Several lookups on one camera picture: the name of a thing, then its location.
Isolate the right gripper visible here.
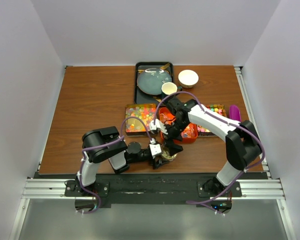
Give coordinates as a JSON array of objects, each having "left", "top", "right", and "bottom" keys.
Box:
[{"left": 159, "top": 118, "right": 189, "bottom": 157}]

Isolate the clear glass jar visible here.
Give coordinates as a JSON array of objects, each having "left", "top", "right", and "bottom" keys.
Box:
[{"left": 161, "top": 153, "right": 178, "bottom": 162}]

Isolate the orange plastic candy box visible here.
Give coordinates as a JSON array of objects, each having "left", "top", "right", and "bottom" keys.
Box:
[{"left": 158, "top": 107, "right": 199, "bottom": 144}]

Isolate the star candy tin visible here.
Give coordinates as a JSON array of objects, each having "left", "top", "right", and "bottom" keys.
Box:
[{"left": 197, "top": 104, "right": 227, "bottom": 137}]

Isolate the gummy candy tin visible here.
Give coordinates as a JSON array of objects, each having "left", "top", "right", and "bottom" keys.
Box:
[{"left": 125, "top": 103, "right": 157, "bottom": 136}]

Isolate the purple plastic scoop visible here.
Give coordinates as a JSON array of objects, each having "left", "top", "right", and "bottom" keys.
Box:
[{"left": 228, "top": 105, "right": 241, "bottom": 122}]

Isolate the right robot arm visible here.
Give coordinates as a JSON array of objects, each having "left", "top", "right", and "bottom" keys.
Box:
[{"left": 162, "top": 97, "right": 263, "bottom": 197}]

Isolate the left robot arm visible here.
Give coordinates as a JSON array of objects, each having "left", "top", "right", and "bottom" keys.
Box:
[{"left": 64, "top": 126, "right": 170, "bottom": 197}]

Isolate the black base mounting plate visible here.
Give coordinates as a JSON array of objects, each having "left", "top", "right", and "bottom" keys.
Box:
[{"left": 64, "top": 172, "right": 242, "bottom": 208}]

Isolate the black serving tray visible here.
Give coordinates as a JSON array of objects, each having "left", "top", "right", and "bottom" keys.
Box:
[{"left": 134, "top": 61, "right": 175, "bottom": 104}]

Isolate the dark green mug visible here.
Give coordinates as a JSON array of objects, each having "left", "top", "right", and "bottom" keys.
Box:
[{"left": 161, "top": 82, "right": 183, "bottom": 99}]

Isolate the blue-grey ceramic plate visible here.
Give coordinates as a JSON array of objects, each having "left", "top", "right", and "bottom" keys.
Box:
[{"left": 137, "top": 68, "right": 173, "bottom": 96}]

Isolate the white ceramic bowl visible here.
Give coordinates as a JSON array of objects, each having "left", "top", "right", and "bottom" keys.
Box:
[{"left": 178, "top": 69, "right": 199, "bottom": 89}]

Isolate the gold spoon on tray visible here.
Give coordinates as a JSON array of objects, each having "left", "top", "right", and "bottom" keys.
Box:
[{"left": 137, "top": 63, "right": 171, "bottom": 73}]

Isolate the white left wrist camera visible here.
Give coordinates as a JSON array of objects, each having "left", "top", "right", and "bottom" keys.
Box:
[{"left": 149, "top": 138, "right": 163, "bottom": 158}]

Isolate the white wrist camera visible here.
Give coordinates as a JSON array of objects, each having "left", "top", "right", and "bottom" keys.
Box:
[
  {"left": 149, "top": 119, "right": 168, "bottom": 135},
  {"left": 149, "top": 138, "right": 163, "bottom": 158}
]

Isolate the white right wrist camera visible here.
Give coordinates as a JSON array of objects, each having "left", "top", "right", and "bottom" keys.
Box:
[{"left": 149, "top": 119, "right": 168, "bottom": 135}]

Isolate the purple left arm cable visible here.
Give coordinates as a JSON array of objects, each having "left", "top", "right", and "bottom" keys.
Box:
[{"left": 76, "top": 116, "right": 157, "bottom": 215}]

